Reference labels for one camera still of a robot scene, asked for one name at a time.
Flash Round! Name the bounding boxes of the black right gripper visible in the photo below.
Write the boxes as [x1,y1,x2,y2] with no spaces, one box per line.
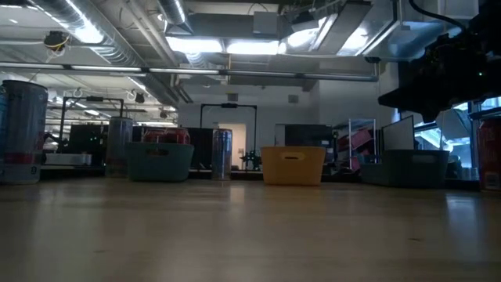
[377,29,501,123]

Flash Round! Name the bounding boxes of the dark grey plastic bin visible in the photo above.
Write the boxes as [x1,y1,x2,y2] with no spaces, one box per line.
[359,149,451,189]

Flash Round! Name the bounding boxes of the yellow plastic bin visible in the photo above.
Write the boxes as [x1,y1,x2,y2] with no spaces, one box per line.
[260,146,327,186]

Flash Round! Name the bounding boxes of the teal plastic bin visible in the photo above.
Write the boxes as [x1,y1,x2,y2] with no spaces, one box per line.
[125,141,195,183]

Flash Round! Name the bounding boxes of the light blue slim drink can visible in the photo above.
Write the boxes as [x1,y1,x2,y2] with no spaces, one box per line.
[104,116,135,179]

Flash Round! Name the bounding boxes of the white board panel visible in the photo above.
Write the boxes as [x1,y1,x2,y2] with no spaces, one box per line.
[381,115,416,153]

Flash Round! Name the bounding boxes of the white rack with red bins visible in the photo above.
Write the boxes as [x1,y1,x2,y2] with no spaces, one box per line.
[332,117,379,175]

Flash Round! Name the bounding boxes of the black round bin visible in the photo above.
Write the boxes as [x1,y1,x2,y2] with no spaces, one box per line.
[445,154,463,180]

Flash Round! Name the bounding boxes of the long grey ceiling pipe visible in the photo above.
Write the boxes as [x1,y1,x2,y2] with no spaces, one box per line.
[0,62,379,82]

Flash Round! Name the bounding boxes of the grey ceiling junction box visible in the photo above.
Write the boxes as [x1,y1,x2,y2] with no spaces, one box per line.
[252,10,279,35]

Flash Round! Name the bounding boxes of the ceiling light panel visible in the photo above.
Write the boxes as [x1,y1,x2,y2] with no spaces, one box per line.
[225,39,281,56]
[164,36,224,54]

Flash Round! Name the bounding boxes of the white tray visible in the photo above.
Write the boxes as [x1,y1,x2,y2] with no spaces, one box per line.
[44,153,93,166]

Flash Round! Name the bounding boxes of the black ceiling sensor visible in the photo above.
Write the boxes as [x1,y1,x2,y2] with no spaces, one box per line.
[42,30,71,53]

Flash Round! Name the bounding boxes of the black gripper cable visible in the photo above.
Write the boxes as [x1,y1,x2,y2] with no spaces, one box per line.
[408,0,469,31]

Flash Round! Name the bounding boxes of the rectangular metal air duct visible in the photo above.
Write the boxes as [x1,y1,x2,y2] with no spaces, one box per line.
[279,0,404,60]

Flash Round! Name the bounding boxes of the black aluminium table frame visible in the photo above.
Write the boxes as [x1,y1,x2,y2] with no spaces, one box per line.
[38,166,501,193]

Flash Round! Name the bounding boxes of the black gantry frame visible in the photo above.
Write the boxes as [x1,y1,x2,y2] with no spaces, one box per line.
[199,102,258,172]
[58,96,125,154]

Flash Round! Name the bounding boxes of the small silver ventilation duct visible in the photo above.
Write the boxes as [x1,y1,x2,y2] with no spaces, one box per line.
[157,0,194,35]

